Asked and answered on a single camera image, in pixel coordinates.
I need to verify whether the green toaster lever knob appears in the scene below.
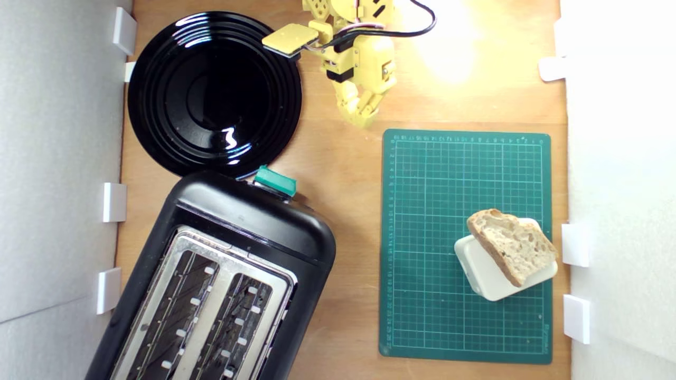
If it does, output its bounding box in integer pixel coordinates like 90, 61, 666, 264
253, 165, 297, 198

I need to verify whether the green cutting mat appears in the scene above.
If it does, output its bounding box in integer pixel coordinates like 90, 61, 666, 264
379, 129, 553, 365

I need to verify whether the black two-slot toaster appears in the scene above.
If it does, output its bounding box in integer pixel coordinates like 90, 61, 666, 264
84, 170, 337, 380

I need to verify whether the brown bread slice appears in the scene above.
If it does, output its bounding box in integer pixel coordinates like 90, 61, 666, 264
467, 208, 559, 288

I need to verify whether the black round plate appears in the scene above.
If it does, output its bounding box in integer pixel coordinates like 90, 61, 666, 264
128, 12, 303, 179

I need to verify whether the yellow wrist camera mount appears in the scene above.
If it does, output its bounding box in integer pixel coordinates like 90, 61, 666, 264
261, 24, 320, 59

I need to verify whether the white rounded block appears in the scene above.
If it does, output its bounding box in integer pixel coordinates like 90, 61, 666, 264
454, 217, 559, 302

